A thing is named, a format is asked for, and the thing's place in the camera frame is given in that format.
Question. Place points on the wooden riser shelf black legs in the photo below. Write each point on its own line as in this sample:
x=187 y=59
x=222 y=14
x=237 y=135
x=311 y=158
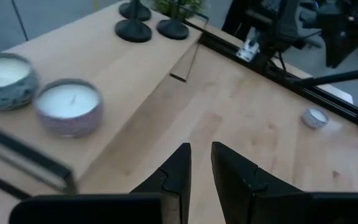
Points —
x=110 y=71

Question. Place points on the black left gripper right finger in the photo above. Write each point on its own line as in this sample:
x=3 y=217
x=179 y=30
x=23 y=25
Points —
x=238 y=186

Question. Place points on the black diagonal frame strut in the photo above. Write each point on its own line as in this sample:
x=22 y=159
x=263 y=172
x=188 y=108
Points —
x=337 y=77

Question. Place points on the black candlestick holder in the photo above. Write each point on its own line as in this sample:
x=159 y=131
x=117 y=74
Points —
x=133 y=31
x=134 y=12
x=172 y=30

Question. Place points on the pink patterned candle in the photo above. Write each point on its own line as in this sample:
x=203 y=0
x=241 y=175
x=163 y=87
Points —
x=70 y=124

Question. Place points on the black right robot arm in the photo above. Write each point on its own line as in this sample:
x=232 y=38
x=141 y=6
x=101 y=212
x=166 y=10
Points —
x=275 y=31

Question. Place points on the black aluminium frame rail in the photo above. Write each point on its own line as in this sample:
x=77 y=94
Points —
x=328 y=98

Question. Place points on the white blue patterned candle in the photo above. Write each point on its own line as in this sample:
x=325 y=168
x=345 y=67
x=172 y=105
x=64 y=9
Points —
x=314 y=119

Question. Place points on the green potted plant black pot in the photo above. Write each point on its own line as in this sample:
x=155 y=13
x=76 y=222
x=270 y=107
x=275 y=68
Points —
x=185 y=6

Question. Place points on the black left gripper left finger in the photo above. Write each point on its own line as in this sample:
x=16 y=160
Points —
x=172 y=180

